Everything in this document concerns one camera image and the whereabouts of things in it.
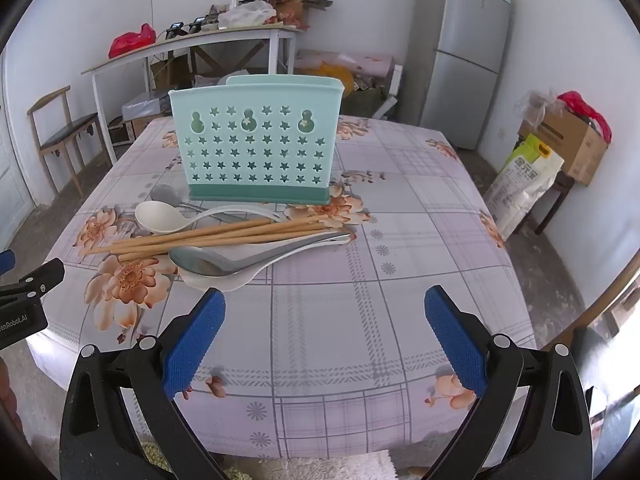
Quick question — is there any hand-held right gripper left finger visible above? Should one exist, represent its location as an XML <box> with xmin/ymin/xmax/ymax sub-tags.
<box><xmin>60</xmin><ymin>287</ymin><xmax>228</xmax><ymax>480</ymax></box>

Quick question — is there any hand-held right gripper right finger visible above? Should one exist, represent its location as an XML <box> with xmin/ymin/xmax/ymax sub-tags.
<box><xmin>424</xmin><ymin>285</ymin><xmax>593</xmax><ymax>480</ymax></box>

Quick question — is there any white plastic spoon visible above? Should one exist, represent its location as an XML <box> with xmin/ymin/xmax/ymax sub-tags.
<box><xmin>176</xmin><ymin>232</ymin><xmax>352</xmax><ymax>292</ymax></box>
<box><xmin>135</xmin><ymin>201</ymin><xmax>282</xmax><ymax>235</ymax></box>

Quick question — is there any metal spoon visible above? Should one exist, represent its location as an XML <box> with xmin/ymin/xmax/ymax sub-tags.
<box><xmin>169</xmin><ymin>231</ymin><xmax>352</xmax><ymax>277</ymax></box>
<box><xmin>149</xmin><ymin>184</ymin><xmax>251</xmax><ymax>222</ymax></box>

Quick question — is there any pile of wooden chopsticks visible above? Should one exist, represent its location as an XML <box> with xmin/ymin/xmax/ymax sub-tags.
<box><xmin>92</xmin><ymin>208</ymin><xmax>359</xmax><ymax>264</ymax></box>

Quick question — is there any teal plastic utensil holder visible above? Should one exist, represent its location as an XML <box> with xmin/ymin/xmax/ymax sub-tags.
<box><xmin>168</xmin><ymin>74</ymin><xmax>345</xmax><ymax>206</ymax></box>

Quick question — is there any white door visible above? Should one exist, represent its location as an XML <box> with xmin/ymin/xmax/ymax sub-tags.
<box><xmin>0</xmin><ymin>55</ymin><xmax>37</xmax><ymax>242</ymax></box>

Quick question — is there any floral tablecloth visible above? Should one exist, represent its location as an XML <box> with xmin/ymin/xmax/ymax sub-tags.
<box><xmin>27</xmin><ymin>114</ymin><xmax>539</xmax><ymax>461</ymax></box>

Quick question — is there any wooden chair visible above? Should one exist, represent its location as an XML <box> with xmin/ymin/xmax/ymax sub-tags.
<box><xmin>27</xmin><ymin>85</ymin><xmax>109</xmax><ymax>197</ymax></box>

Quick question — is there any white rice sack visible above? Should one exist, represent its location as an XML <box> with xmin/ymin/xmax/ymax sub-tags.
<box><xmin>482</xmin><ymin>134</ymin><xmax>565</xmax><ymax>241</ymax></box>

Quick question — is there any dark wooden stool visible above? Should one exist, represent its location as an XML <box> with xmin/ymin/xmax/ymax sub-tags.
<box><xmin>534</xmin><ymin>170</ymin><xmax>577</xmax><ymax>236</ymax></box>

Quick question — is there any grey lidded box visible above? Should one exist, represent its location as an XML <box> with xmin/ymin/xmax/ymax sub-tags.
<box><xmin>122</xmin><ymin>92</ymin><xmax>174</xmax><ymax>121</ymax></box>

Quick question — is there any large cardboard box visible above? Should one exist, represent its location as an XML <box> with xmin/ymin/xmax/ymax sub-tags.
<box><xmin>519</xmin><ymin>109</ymin><xmax>609</xmax><ymax>187</ymax></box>

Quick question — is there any open cardboard box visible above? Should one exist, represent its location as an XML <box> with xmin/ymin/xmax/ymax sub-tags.
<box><xmin>149</xmin><ymin>54</ymin><xmax>194</xmax><ymax>89</ymax></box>

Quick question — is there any clear plastic bag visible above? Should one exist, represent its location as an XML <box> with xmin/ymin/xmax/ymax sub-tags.
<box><xmin>516</xmin><ymin>89</ymin><xmax>559</xmax><ymax>127</ymax></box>

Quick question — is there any red plastic bag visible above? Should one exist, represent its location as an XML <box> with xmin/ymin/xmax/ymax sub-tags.
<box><xmin>557</xmin><ymin>91</ymin><xmax>613</xmax><ymax>144</ymax></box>
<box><xmin>108</xmin><ymin>23</ymin><xmax>157</xmax><ymax>59</ymax></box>

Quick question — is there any silver refrigerator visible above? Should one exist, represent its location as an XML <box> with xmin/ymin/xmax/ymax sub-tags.
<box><xmin>399</xmin><ymin>0</ymin><xmax>516</xmax><ymax>151</ymax></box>

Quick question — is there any yellow plastic bag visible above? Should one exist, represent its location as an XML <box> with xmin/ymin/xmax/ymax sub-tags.
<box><xmin>319</xmin><ymin>62</ymin><xmax>357</xmax><ymax>87</ymax></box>

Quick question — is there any white long table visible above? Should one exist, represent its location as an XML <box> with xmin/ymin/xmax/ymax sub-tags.
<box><xmin>81</xmin><ymin>24</ymin><xmax>307</xmax><ymax>163</ymax></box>

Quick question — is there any pink floral package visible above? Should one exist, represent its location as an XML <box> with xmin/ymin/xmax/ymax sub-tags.
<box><xmin>294</xmin><ymin>49</ymin><xmax>397</xmax><ymax>79</ymax></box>

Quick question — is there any white plastic bag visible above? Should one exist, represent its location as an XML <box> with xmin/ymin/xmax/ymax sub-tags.
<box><xmin>218</xmin><ymin>0</ymin><xmax>277</xmax><ymax>29</ymax></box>

